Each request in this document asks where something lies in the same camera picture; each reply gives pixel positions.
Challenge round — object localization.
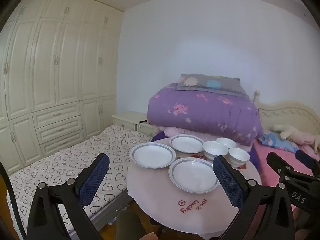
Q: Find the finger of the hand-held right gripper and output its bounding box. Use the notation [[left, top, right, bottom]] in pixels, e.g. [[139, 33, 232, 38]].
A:
[[295, 149, 320, 177], [266, 152, 320, 214]]

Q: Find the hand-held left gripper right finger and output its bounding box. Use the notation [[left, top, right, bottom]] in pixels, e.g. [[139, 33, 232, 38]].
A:
[[213, 155, 295, 240]]

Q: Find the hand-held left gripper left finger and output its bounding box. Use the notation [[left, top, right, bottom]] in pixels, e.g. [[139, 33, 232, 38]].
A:
[[26, 153, 110, 240]]

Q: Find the white ceramic bowl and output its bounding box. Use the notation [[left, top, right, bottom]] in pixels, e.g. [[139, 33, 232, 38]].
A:
[[202, 140, 229, 161], [228, 147, 251, 169], [216, 137, 237, 149]]

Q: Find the grey rimmed white plate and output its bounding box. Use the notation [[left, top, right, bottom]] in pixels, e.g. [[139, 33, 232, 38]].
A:
[[169, 134, 205, 154], [130, 142, 176, 169], [168, 158, 221, 194]]

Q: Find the heart print mattress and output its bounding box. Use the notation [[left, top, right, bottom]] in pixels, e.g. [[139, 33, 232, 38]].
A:
[[6, 124, 157, 233]]

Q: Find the blue printed cloth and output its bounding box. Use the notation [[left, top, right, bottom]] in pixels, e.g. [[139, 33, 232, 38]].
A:
[[259, 132, 300, 153]]

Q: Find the cream headboard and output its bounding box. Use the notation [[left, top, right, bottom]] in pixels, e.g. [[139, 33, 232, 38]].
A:
[[252, 90, 320, 140]]

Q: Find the round pink table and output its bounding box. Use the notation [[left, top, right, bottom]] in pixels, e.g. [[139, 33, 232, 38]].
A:
[[127, 137, 262, 240]]

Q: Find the cream nightstand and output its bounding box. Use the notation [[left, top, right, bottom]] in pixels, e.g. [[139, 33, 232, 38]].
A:
[[112, 111, 160, 137]]

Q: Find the purple floral quilt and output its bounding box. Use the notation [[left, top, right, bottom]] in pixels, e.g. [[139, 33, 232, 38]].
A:
[[147, 82, 264, 147]]

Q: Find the grey floral pillow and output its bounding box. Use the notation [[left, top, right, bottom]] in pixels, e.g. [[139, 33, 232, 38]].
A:
[[176, 74, 250, 98]]

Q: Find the cream panelled wardrobe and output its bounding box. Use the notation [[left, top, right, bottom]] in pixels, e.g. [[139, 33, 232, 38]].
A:
[[0, 0, 124, 175]]

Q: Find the grey bed frame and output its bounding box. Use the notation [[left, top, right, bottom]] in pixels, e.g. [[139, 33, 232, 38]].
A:
[[67, 190, 130, 238]]

